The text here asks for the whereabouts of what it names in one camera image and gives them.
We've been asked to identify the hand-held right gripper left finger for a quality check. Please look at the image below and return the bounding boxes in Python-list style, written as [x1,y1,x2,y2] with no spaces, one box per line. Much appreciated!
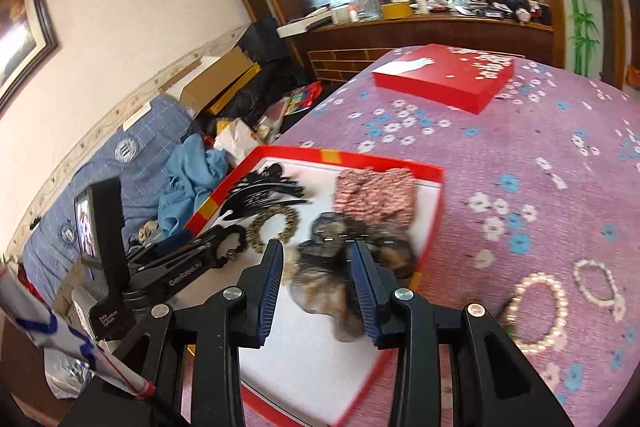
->
[62,238,286,427]

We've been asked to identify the white wrapped cable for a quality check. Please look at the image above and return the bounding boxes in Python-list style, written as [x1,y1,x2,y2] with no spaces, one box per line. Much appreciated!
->
[0,271,173,415]

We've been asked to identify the red gift box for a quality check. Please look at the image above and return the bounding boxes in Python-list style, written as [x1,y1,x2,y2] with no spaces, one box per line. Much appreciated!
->
[182,145,446,426]

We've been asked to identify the light blue cloth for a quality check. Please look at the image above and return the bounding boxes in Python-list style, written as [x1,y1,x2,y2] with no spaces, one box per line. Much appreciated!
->
[157,137,229,238]

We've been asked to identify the white plastic bag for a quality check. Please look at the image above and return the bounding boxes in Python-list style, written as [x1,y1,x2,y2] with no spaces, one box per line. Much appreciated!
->
[44,347,97,401]

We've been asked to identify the wooden counter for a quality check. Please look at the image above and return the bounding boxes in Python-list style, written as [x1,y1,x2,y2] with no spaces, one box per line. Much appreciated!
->
[277,7,556,84]

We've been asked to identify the blue plaid bedding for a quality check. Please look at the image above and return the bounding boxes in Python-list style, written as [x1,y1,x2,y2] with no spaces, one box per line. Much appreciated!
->
[10,97,202,308]

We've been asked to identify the flat white box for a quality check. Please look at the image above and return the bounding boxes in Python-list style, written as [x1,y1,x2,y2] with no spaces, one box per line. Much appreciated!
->
[277,9,334,39]

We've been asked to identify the framed wall picture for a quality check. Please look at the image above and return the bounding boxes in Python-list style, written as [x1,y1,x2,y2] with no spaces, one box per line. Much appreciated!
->
[0,0,59,108]

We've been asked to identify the purple floral tablecloth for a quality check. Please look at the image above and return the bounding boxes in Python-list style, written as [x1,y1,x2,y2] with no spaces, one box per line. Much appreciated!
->
[182,44,640,427]

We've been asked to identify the small pearl bracelet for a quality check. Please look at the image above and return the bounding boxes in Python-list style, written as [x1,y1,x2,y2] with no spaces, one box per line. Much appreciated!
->
[572,259,627,321]

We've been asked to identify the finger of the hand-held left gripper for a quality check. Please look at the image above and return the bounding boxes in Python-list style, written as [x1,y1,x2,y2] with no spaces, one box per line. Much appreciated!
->
[131,227,247,304]
[127,229,196,266]

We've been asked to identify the leopard print scrunchie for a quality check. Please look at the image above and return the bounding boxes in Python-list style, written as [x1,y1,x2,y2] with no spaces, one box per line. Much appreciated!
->
[246,206,301,254]

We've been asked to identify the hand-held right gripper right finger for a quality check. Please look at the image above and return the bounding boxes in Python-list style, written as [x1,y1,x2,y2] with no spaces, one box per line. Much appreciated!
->
[350,241,576,427]

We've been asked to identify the black hair tie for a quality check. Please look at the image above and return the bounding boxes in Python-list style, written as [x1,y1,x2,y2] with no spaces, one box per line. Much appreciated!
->
[210,227,249,269]

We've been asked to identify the grey brown organza scrunchie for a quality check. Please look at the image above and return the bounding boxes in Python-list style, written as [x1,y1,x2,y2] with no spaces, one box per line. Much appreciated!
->
[310,212,419,279]
[290,252,367,344]

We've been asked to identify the large pearl bracelet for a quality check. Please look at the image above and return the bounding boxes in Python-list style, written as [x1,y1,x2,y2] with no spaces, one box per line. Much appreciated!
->
[505,273,571,356]

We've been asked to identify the yellow box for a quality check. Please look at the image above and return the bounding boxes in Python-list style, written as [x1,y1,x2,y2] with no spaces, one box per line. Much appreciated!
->
[381,2,412,20]

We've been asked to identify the red plaid scrunchie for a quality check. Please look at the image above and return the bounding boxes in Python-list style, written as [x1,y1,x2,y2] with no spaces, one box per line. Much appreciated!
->
[334,167,419,229]

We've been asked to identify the red box lid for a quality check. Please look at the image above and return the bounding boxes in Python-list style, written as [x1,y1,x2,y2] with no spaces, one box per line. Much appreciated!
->
[371,43,516,115]

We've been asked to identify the cardboard box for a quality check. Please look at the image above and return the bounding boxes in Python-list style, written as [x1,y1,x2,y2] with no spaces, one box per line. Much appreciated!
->
[179,47,262,116]

